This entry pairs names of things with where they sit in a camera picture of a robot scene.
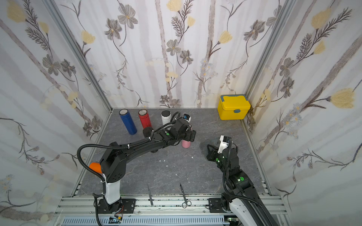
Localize orange cap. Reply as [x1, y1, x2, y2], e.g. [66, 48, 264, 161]
[89, 163, 102, 174]

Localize white thermos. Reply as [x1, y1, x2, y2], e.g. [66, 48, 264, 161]
[161, 110, 172, 125]

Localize black thermos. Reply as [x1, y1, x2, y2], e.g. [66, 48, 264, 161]
[143, 127, 160, 153]

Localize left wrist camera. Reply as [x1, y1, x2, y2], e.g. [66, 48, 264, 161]
[183, 114, 191, 122]

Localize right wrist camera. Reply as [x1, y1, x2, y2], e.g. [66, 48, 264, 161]
[218, 135, 232, 153]

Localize pink thermos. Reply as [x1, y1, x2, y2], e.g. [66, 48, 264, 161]
[182, 140, 191, 148]

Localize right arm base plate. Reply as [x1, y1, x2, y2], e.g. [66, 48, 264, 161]
[208, 198, 226, 213]

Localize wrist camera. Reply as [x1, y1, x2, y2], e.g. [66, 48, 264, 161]
[218, 135, 232, 153]
[183, 114, 191, 122]

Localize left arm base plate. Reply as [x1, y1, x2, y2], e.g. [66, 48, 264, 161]
[96, 198, 136, 214]

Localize black corrugated cable conduit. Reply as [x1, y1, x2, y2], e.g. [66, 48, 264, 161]
[77, 141, 153, 226]

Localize scissors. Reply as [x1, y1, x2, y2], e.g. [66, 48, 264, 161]
[180, 184, 192, 209]

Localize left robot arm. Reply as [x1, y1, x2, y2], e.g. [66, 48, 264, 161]
[97, 118, 197, 213]

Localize red thermos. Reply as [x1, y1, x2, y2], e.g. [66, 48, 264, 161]
[138, 109, 152, 129]

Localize metal tweezers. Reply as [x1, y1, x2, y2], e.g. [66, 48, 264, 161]
[147, 184, 154, 206]

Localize aluminium front rail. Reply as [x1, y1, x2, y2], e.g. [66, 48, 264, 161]
[53, 194, 283, 226]

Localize blue thermos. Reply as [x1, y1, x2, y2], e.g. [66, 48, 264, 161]
[119, 109, 137, 135]

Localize yellow lidded box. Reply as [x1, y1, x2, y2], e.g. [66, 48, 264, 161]
[217, 94, 251, 121]

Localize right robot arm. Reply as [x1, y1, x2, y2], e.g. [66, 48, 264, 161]
[206, 142, 278, 226]

